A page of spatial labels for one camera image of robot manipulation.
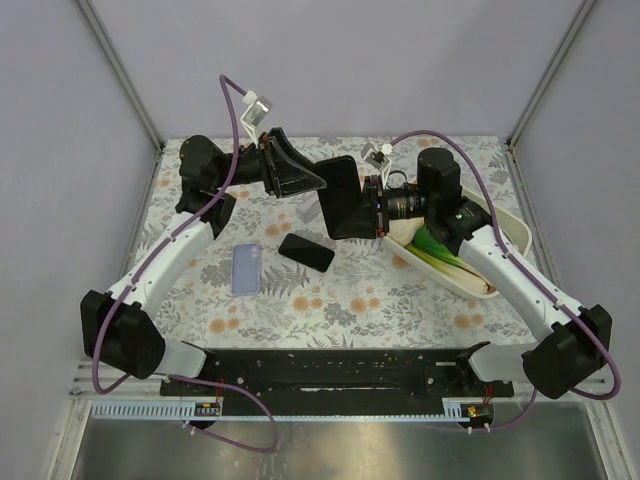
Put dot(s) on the floral tablecloth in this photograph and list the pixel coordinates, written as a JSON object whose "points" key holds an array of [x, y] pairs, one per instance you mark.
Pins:
{"points": [[368, 297]]}

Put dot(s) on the white oval basket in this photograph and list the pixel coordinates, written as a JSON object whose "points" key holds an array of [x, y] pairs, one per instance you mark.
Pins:
{"points": [[515, 232]]}

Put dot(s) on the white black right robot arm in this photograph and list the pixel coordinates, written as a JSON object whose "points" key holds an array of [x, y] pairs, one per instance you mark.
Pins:
{"points": [[571, 340]]}

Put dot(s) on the black smartphone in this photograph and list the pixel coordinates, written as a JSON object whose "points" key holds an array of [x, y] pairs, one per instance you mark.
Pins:
{"points": [[306, 252]]}

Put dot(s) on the lilac phone case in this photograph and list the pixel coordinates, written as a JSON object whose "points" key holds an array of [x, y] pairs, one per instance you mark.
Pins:
{"points": [[245, 270]]}

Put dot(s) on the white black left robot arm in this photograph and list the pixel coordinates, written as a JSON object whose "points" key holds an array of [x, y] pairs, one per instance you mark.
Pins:
{"points": [[118, 326]]}

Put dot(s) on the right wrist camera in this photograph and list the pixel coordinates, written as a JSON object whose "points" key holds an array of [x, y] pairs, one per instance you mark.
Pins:
{"points": [[379, 158]]}

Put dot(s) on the black phone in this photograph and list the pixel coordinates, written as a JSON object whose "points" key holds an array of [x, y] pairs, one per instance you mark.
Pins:
{"points": [[343, 186]]}

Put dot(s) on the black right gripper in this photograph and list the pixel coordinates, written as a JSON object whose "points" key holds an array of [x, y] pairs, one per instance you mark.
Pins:
{"points": [[375, 206]]}

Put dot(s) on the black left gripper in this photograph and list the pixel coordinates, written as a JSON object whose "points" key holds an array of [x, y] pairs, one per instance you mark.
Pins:
{"points": [[270, 163]]}

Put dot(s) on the toy bok choy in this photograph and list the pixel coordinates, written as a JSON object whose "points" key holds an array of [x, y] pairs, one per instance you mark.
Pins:
{"points": [[436, 255]]}

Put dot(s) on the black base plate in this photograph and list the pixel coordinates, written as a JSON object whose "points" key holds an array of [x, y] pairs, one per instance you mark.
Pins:
{"points": [[338, 382]]}

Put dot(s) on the clear acrylic block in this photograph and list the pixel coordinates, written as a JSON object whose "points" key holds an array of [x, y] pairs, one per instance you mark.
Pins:
{"points": [[308, 209]]}

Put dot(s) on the aluminium rail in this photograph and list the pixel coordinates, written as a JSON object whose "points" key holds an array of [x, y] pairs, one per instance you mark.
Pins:
{"points": [[82, 384]]}

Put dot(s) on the white toy cabbage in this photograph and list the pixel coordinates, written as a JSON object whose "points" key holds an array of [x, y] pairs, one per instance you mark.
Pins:
{"points": [[403, 232]]}

